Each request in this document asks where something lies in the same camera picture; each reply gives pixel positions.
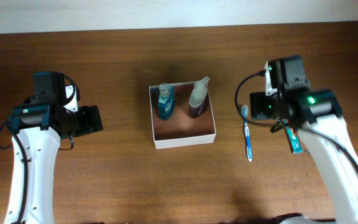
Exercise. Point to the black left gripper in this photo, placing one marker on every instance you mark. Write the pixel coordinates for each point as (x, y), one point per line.
(92, 120)

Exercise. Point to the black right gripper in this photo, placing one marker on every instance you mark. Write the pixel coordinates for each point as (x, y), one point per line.
(257, 106)

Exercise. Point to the blue white toothbrush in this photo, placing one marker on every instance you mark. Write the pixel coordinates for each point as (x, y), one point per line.
(245, 112)

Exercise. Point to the teal toothpaste tube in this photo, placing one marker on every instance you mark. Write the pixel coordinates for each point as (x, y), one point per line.
(294, 142)

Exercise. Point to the clear foam pump bottle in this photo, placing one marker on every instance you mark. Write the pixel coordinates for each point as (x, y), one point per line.
(198, 97)

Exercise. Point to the teal Listerine mouthwash bottle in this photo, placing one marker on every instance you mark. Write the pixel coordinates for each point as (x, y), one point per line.
(166, 102)

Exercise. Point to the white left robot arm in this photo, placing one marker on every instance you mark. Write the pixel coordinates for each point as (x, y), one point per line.
(37, 128)

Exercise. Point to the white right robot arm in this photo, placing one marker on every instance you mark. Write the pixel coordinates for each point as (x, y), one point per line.
(318, 120)

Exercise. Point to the pink white cardboard box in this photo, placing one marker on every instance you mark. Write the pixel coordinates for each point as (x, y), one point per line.
(180, 129)

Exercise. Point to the black object at bottom edge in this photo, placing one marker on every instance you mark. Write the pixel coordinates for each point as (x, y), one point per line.
(298, 218)

